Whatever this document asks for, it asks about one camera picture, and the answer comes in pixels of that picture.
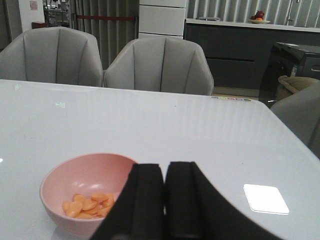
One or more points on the pink bowl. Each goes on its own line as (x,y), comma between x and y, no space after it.
(85,174)

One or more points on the red bin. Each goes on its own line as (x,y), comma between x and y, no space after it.
(38,25)

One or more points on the black appliance box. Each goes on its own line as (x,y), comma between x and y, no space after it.
(291,60)

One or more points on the grey upholstered chair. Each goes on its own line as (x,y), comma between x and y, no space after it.
(56,55)
(161,64)

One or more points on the beige cushion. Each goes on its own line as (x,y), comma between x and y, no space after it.
(289,85)

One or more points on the orange ham slices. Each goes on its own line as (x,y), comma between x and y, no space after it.
(97,205)

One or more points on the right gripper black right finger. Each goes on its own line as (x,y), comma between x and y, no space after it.
(196,210)

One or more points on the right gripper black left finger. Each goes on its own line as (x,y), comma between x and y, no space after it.
(138,213)

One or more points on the white drawer cabinet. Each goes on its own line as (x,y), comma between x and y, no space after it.
(161,18)

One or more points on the grey chair at table side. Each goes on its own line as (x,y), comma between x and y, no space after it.
(300,112)

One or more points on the dark grey sideboard counter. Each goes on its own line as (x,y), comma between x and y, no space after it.
(238,53)

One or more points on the red barrier tape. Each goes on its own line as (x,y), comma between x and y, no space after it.
(105,18)

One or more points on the right grey upholstered chair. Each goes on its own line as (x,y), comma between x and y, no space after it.
(161,64)

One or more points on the left grey upholstered chair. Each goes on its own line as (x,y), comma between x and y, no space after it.
(56,55)

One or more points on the fruit plate on counter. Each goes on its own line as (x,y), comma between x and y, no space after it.
(258,18)

